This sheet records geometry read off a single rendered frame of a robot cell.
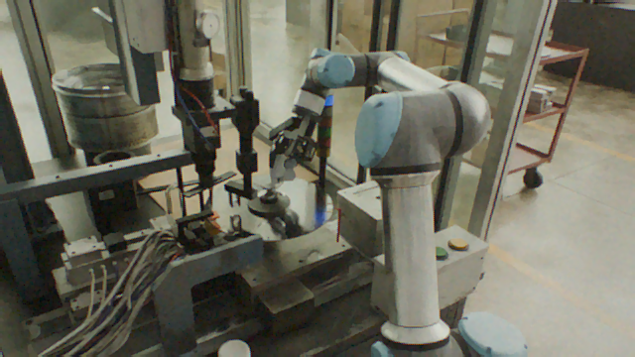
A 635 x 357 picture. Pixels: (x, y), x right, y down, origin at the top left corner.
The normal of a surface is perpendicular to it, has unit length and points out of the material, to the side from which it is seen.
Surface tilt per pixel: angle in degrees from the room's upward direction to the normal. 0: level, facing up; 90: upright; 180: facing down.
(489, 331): 8
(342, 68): 70
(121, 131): 90
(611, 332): 0
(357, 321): 0
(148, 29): 90
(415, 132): 65
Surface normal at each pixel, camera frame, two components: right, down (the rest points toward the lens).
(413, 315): -0.26, 0.15
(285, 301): 0.02, -0.85
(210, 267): 0.54, 0.45
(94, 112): 0.06, 0.53
